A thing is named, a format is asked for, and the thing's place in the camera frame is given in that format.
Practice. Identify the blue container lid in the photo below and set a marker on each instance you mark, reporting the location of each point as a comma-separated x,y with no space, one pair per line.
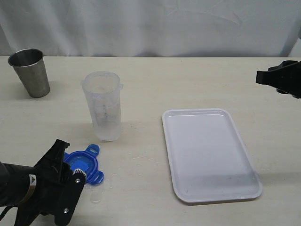
86,161

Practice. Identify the white backdrop curtain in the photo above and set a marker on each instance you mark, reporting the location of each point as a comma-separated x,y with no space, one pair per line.
151,28

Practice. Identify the clear tall plastic container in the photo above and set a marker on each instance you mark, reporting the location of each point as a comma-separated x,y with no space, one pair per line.
102,92

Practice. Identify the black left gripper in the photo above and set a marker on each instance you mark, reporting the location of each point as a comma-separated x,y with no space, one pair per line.
57,191

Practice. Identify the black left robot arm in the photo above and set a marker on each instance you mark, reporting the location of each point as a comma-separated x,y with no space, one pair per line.
17,184

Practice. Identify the stainless steel cup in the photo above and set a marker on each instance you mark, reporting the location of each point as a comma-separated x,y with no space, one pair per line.
30,68

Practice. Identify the white plastic tray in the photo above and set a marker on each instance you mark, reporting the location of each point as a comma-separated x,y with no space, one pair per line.
208,159

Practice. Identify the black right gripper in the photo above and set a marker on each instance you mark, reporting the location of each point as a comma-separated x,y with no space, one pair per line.
285,77

